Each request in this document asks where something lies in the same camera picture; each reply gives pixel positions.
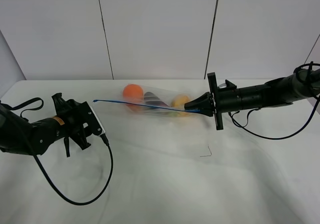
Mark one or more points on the clear blue-zip plastic bag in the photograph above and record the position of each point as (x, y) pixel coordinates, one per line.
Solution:
(143, 100)

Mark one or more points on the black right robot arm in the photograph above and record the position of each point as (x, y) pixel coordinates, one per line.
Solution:
(302, 84)

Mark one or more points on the purple eggplant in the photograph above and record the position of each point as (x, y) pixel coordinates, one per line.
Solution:
(153, 100)

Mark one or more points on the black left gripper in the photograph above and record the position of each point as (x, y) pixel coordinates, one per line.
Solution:
(75, 121)

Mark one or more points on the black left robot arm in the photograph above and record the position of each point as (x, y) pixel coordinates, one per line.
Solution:
(19, 136)

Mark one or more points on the yellow lemon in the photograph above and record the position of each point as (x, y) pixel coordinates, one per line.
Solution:
(178, 103)

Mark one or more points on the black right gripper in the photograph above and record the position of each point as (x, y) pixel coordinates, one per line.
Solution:
(226, 99)

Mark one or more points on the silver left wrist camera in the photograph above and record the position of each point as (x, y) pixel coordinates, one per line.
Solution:
(95, 123)

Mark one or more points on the orange fruit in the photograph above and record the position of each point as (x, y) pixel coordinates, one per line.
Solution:
(133, 92)

